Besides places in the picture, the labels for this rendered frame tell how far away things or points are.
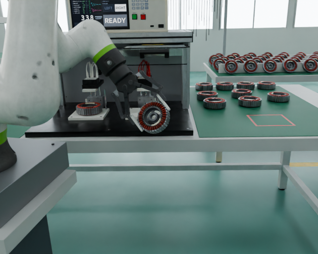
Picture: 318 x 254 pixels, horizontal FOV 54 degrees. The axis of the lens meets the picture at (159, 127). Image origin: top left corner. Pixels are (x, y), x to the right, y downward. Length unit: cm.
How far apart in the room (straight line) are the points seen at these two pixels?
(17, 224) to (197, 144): 66
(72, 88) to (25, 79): 102
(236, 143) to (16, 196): 75
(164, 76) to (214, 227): 94
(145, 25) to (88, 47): 44
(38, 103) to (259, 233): 157
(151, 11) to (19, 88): 91
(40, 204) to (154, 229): 120
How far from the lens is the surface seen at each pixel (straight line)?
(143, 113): 110
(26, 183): 82
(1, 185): 77
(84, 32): 108
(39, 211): 82
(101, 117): 134
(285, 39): 824
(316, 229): 212
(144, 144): 115
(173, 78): 160
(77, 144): 120
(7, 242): 75
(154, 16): 146
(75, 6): 151
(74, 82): 167
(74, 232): 200
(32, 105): 67
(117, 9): 147
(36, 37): 69
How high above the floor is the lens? 115
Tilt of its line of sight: 18 degrees down
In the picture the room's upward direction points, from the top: 1 degrees counter-clockwise
